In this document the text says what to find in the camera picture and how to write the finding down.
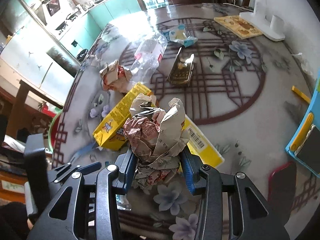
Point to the yellow carton box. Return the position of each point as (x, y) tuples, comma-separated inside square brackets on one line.
[(109, 133)]

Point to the green bin with red liner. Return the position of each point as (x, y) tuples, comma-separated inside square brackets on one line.
[(53, 130)]

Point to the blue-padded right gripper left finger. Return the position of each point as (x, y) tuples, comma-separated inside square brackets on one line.
[(75, 202)]

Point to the crushed clear plastic bottle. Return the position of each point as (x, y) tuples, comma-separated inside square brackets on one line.
[(148, 57)]

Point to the yellow white medicine box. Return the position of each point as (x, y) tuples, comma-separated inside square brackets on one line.
[(199, 145)]

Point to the dark wooden chair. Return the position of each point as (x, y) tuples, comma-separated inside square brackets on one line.
[(18, 118)]

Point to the yellow patterned coaster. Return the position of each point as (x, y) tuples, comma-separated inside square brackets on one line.
[(238, 26)]

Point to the teal kitchen cabinets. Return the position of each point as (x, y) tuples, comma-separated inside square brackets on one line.
[(83, 32)]

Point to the newspaper wad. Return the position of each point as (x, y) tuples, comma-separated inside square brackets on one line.
[(156, 137)]

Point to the white refrigerator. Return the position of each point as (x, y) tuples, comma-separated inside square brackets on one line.
[(27, 56)]

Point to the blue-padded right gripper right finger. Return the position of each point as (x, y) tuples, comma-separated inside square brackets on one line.
[(250, 216)]

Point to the crumpled red-white paper wrapper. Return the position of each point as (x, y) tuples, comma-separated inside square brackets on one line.
[(115, 77)]

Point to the floral grey tablecloth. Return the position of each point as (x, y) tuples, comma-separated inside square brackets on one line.
[(239, 96)]

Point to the yellow pencil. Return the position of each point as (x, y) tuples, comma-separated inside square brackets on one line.
[(300, 94)]

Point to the blue plastic strip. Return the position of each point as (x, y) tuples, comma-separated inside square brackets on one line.
[(82, 151)]

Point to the blue snack wrapper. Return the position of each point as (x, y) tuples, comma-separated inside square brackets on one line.
[(178, 34)]

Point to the dark cigarette pack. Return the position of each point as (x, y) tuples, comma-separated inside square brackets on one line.
[(182, 69)]

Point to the blue toy box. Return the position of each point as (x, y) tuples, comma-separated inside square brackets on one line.
[(304, 145)]

